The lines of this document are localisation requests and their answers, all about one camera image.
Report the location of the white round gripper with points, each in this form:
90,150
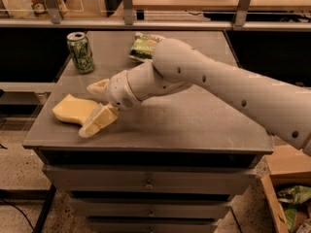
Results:
119,89

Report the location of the yellow wavy sponge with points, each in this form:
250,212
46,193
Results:
74,110

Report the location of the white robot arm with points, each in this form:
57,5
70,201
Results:
281,108

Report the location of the green soda can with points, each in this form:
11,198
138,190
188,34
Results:
80,52

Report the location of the green chip bag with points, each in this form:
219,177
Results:
143,46

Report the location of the grey drawer cabinet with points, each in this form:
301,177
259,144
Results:
183,163

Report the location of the white bag with red print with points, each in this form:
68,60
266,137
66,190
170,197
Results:
23,8

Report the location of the brown cardboard box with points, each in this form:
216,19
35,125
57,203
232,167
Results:
287,167

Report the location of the green snack bag in box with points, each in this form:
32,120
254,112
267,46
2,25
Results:
296,195

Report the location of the grey metal shelf rail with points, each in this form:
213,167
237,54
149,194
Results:
170,14

